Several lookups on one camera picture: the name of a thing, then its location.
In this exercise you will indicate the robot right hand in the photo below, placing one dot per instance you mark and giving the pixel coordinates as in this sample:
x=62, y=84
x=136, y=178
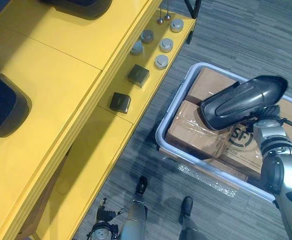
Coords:
x=269, y=111

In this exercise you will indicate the white plastic bin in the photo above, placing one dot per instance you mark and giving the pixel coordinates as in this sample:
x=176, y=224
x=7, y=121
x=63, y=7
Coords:
x=172, y=105

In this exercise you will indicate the black metal frame post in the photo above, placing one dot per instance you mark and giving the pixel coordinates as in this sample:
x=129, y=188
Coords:
x=193, y=7

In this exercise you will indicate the black square block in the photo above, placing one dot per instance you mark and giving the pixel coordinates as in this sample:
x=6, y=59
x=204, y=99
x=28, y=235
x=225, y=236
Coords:
x=120, y=102
x=138, y=75

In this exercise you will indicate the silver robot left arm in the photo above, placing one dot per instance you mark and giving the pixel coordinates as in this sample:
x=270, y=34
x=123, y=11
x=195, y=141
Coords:
x=101, y=232

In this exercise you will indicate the robot left leg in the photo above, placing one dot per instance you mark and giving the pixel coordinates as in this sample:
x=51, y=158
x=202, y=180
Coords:
x=135, y=215

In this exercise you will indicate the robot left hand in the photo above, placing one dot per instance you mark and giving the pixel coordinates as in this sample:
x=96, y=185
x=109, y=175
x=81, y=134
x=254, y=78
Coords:
x=106, y=213

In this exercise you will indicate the taped brown cardboard box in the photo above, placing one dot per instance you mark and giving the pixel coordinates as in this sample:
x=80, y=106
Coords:
x=188, y=130

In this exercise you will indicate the silver cylindrical metal weight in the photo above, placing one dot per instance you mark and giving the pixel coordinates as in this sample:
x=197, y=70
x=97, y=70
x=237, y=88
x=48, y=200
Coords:
x=166, y=45
x=137, y=48
x=176, y=25
x=161, y=61
x=147, y=36

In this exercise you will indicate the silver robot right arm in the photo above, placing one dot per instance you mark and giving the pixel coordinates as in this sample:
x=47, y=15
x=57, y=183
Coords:
x=283, y=160

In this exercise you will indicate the robot right leg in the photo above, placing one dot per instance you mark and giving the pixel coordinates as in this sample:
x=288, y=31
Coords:
x=187, y=220

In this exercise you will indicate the black plastic housing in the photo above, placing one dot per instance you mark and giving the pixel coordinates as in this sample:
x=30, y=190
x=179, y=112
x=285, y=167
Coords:
x=238, y=102
x=80, y=6
x=0, y=105

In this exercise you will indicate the robot leg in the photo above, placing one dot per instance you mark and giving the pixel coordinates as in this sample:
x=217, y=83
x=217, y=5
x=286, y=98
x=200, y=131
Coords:
x=135, y=215
x=187, y=220

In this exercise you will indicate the flat brown cardboard box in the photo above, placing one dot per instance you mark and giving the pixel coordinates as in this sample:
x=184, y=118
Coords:
x=232, y=168

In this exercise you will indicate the yellow metal shelf unit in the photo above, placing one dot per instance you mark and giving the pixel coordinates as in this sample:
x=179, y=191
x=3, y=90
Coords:
x=60, y=82

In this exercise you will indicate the clear plastic wrap strip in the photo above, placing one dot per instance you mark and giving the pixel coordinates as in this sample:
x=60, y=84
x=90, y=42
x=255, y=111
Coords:
x=211, y=182

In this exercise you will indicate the metal plumb bob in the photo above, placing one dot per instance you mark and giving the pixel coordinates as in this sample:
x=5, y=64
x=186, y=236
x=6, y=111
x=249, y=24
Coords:
x=167, y=16
x=160, y=19

